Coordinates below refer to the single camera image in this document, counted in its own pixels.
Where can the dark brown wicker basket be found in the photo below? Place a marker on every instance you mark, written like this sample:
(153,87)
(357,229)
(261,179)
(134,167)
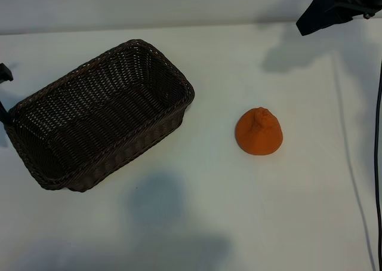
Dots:
(104,110)

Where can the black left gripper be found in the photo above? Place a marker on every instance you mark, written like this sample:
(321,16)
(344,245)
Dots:
(6,72)

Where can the orange citrus fruit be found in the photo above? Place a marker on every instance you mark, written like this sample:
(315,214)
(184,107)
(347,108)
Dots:
(259,136)

